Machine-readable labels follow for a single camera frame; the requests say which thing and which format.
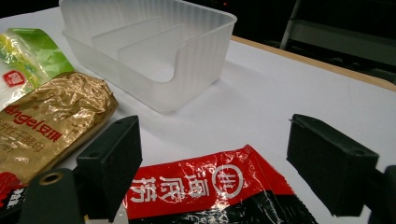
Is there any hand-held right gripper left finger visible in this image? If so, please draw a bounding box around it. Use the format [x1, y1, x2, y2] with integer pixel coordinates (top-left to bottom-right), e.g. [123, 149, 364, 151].
[76, 115, 144, 223]

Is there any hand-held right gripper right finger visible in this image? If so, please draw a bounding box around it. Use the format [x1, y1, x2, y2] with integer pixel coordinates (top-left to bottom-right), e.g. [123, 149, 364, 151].
[286, 113, 380, 217]

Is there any gold crinkled packet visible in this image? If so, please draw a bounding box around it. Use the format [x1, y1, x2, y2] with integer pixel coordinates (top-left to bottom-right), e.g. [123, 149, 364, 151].
[0, 71, 120, 216]

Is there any red and black packet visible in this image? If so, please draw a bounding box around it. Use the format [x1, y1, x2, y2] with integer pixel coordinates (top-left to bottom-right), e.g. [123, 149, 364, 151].
[122, 144, 320, 224]

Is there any translucent plastic container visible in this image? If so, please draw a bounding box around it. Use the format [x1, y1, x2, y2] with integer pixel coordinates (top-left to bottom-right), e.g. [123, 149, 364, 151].
[58, 0, 238, 114]

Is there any green and white packet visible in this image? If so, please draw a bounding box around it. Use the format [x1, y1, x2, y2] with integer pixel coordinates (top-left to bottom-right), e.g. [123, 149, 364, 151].
[0, 27, 76, 111]

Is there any white table sheet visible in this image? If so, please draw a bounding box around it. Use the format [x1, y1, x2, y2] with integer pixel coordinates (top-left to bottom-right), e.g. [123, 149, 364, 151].
[0, 6, 396, 224]

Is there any white metal stand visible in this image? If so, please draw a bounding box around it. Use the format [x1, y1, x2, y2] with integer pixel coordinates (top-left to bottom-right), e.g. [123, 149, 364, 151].
[279, 0, 396, 50]

